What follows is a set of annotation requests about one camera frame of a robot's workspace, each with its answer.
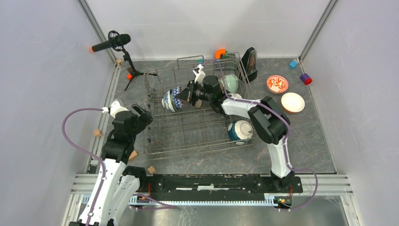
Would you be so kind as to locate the teal bowl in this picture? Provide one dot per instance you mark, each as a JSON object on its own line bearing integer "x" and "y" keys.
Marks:
{"x": 240, "y": 132}

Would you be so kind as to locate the dark brown banded bowl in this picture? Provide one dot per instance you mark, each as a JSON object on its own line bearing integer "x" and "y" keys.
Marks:
{"x": 198, "y": 104}

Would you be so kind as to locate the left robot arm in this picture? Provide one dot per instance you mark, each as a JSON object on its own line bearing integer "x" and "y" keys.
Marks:
{"x": 116, "y": 181}

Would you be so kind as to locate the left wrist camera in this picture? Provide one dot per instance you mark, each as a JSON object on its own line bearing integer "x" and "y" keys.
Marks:
{"x": 115, "y": 107}

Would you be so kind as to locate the black metronome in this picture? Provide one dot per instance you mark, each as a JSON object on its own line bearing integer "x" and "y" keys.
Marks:
{"x": 249, "y": 61}

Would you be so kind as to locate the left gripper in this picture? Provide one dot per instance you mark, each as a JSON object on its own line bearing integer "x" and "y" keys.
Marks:
{"x": 145, "y": 117}

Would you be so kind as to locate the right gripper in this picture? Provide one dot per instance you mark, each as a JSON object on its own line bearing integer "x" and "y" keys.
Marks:
{"x": 184, "y": 94}

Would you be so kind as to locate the wooden block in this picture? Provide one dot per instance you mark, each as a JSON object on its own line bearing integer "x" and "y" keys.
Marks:
{"x": 133, "y": 155}

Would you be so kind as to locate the blue toy block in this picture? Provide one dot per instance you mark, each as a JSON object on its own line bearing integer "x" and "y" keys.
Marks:
{"x": 293, "y": 63}

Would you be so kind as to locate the white bowl orange pattern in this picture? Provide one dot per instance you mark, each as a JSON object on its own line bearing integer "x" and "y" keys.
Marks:
{"x": 277, "y": 84}

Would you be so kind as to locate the pale green bowl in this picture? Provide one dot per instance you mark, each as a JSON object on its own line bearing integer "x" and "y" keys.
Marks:
{"x": 230, "y": 82}

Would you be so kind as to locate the light green ribbed bowl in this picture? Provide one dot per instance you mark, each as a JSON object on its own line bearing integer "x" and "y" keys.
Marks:
{"x": 235, "y": 95}

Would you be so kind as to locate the grey wire dish rack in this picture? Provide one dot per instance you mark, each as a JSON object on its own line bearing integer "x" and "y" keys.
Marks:
{"x": 188, "y": 131}

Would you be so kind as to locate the black microphone orange tip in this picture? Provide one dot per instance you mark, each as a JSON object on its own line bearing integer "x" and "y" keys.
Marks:
{"x": 115, "y": 41}

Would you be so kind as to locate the small wooden cube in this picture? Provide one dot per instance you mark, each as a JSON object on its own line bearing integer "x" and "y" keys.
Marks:
{"x": 97, "y": 133}

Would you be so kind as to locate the wooden cube near rail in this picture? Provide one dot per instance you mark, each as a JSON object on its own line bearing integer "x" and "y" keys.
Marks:
{"x": 151, "y": 170}

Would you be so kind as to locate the black microphone tripod stand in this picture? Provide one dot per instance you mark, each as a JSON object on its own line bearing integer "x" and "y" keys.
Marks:
{"x": 132, "y": 71}

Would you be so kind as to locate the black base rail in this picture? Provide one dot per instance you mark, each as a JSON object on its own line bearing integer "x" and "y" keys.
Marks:
{"x": 216, "y": 187}

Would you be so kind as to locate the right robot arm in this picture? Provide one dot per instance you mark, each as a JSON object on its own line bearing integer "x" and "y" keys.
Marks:
{"x": 264, "y": 116}

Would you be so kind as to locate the orange curved toy block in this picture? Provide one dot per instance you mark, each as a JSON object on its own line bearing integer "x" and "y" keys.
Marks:
{"x": 219, "y": 53}

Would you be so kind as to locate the blue white patterned bowl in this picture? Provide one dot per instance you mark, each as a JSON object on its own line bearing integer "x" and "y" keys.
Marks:
{"x": 178, "y": 103}

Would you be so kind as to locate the purple red toy block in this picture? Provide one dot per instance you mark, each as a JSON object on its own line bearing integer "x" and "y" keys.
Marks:
{"x": 306, "y": 79}

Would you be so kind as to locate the white blue rimmed bowl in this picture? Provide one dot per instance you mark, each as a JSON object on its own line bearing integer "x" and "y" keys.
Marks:
{"x": 167, "y": 102}

